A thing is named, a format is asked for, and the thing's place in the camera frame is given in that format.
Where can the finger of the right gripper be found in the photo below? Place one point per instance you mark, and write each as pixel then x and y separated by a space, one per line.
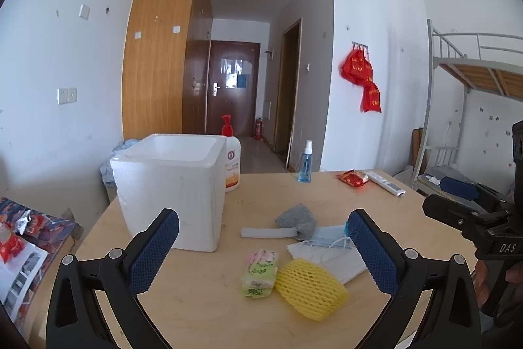
pixel 453 213
pixel 475 192

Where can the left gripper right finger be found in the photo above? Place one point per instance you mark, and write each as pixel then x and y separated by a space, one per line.
pixel 451 318

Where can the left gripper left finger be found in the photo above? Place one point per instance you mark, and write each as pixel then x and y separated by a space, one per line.
pixel 75 318

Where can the blue face mask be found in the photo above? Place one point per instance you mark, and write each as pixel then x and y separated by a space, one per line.
pixel 330 237

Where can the grey sock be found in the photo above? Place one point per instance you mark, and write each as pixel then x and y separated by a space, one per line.
pixel 300 218

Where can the green floral tissue pack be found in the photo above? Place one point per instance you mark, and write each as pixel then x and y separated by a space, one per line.
pixel 260 274

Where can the person's right hand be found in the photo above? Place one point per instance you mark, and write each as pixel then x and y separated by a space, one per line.
pixel 513 276

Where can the printed paper sheet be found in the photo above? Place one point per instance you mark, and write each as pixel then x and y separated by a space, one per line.
pixel 17 275

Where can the patterned side table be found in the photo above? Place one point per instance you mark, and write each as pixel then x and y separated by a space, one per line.
pixel 56 235

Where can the red snack bag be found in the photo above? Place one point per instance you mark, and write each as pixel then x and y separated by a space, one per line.
pixel 10 244

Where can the red snack packet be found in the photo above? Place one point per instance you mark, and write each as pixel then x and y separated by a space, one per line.
pixel 353 178

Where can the white folded tissue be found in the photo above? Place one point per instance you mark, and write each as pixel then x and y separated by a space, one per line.
pixel 341 259

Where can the white metal bunk bed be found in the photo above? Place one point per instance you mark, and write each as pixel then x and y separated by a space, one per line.
pixel 474 97

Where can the yellow foam fruit net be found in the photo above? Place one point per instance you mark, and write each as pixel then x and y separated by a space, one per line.
pixel 310 289

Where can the blue spray bottle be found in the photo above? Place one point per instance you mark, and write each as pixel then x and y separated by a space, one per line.
pixel 304 175

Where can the red hanging vests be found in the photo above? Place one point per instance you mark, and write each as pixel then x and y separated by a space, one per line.
pixel 357 69

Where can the white foam box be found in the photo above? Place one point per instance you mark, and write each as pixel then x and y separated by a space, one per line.
pixel 184 173

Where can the red fire extinguisher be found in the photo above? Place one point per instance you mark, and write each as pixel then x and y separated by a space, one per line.
pixel 258 129

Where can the white pump soap bottle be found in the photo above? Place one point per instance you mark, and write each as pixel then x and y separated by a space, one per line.
pixel 233 155

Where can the dark brown entrance door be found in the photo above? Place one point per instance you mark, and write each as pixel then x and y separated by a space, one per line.
pixel 232 86

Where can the wooden wardrobe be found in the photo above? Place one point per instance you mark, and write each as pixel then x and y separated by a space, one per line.
pixel 165 65

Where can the wooden side door frame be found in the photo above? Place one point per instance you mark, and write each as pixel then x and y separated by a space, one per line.
pixel 288 84

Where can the double wall switch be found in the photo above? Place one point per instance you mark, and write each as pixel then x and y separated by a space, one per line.
pixel 66 96

